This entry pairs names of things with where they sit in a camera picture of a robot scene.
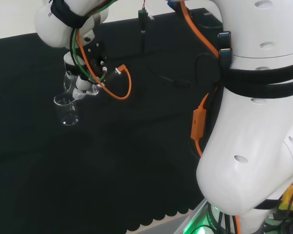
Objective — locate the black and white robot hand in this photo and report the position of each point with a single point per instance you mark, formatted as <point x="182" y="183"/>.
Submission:
<point x="95" y="56"/>

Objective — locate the clear glass beaker with spout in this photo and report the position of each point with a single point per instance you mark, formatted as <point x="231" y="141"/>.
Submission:
<point x="68" y="81"/>

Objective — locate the clear graduated glass beaker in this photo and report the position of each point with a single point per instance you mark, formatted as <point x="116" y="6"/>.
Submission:
<point x="67" y="114"/>

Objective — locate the black bench cloth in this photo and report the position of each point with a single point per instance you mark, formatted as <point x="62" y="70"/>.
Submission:
<point x="88" y="170"/>

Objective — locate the yellow stop button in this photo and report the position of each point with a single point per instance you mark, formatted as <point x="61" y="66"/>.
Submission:
<point x="288" y="197"/>

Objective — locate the grey metal base plate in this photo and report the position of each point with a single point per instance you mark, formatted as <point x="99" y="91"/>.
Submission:
<point x="193" y="219"/>

